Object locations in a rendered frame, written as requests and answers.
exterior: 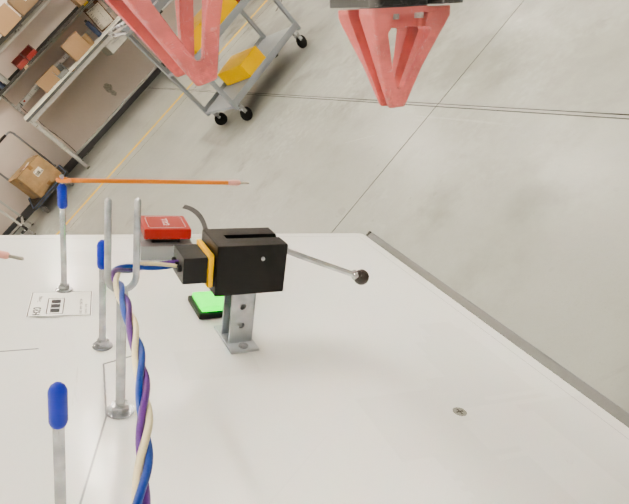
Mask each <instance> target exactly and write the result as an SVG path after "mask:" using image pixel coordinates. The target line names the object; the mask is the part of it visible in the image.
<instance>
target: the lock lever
mask: <svg viewBox="0 0 629 504"><path fill-rule="evenodd" d="M287 254H288V255H291V256H293V257H296V258H299V259H302V260H304V261H307V262H310V263H313V264H316V265H319V266H321V267H324V268H327V269H330V270H333V271H336V272H339V273H342V274H345V275H348V276H351V277H352V279H353V280H356V279H357V278H358V277H359V275H358V272H357V271H356V270H352V271H350V270H348V269H345V268H342V267H339V266H336V265H333V264H330V263H328V262H325V261H322V260H319V259H316V258H313V257H311V256H308V255H305V254H302V253H300V252H297V251H294V250H292V249H289V248H288V249H287Z"/></svg>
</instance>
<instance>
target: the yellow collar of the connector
mask: <svg viewBox="0 0 629 504"><path fill-rule="evenodd" d="M196 244H198V246H199V247H200V248H201V249H202V251H203V252H204V253H205V254H206V256H207V257H208V268H207V282H206V283H205V285H206V286H207V287H208V288H211V287H212V284H213V270H214V254H213V253H212V252H211V251H210V249H209V248H208V247H207V246H206V245H205V243H204V242H203V241H202V240H201V239H197V243H196Z"/></svg>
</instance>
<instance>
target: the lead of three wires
mask: <svg viewBox="0 0 629 504"><path fill-rule="evenodd" d="M175 261H178V260H167V261H160V262H140V270H163V269H170V268H177V264H175ZM178 262H179V261H178ZM132 272H133V263H131V264H122V265H118V266H115V267H114V268H113V269H112V270H111V280H112V282H114V281H118V283H120V282H122V281H120V280H119V277H120V274H121V273H132Z"/></svg>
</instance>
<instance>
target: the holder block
mask: <svg viewBox="0 0 629 504"><path fill-rule="evenodd" d="M202 241H203V242H204V243H205V244H206V246H207V247H208V248H209V249H210V250H211V252H212V253H213V254H214V255H215V266H214V280H213V284H212V287H211V288H209V289H210V291H211V292H212V293H213V295H214V296H215V297H216V296H229V295H242V294H254V293H267V292H280V291H283V285H284V276H285V267H286V258H287V249H288V244H287V243H286V242H285V241H284V240H282V239H281V238H280V237H276V234H275V233H274V232H273V231H272V230H271V229H269V228H268V227H265V228H224V229H203V230H202ZM262 257H265V261H262V260H261V258H262Z"/></svg>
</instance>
